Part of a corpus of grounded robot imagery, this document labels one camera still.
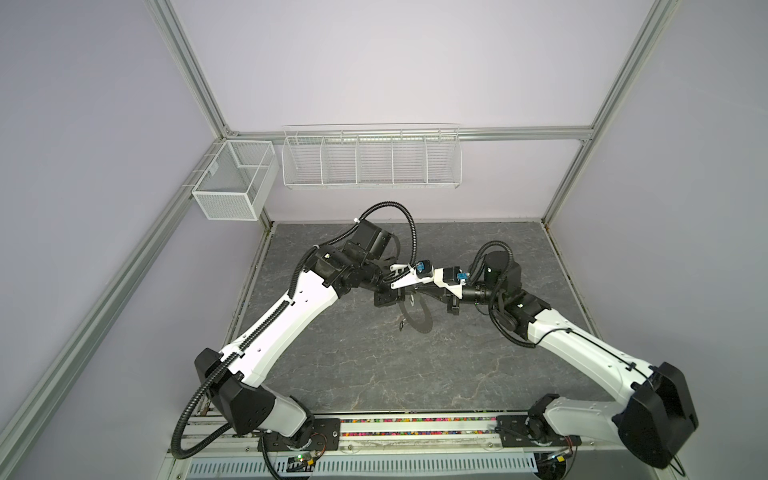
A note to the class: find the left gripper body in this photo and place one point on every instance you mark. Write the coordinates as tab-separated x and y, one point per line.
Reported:
385	297

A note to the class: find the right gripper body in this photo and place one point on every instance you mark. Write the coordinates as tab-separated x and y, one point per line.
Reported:
452	304

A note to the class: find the grey perforated ring disc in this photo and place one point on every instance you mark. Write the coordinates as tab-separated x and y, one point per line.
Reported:
416	313

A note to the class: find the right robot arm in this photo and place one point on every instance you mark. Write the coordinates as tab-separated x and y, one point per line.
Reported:
650	411

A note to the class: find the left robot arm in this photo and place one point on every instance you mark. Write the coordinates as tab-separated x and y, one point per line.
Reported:
233	377

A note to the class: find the white mesh box basket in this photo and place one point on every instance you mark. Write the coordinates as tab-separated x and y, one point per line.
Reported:
237	181

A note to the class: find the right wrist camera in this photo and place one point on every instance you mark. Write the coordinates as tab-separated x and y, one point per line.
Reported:
452	279

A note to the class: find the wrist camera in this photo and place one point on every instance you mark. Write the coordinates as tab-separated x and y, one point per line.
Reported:
421	273
452	279

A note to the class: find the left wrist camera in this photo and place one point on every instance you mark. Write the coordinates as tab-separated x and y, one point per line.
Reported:
421	273

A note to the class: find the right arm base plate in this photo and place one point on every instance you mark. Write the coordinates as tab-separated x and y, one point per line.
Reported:
513	431

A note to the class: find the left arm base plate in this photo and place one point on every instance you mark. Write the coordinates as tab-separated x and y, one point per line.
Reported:
318	434

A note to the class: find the white wire shelf basket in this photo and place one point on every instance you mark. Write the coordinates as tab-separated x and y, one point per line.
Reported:
389	155

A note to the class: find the white vented cable duct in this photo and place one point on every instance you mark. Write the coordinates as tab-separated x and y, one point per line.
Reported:
377	466

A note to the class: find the aluminium mounting rail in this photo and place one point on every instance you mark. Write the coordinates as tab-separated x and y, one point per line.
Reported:
372	432

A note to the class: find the aluminium frame profile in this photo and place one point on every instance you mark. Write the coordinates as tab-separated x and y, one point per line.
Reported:
99	128

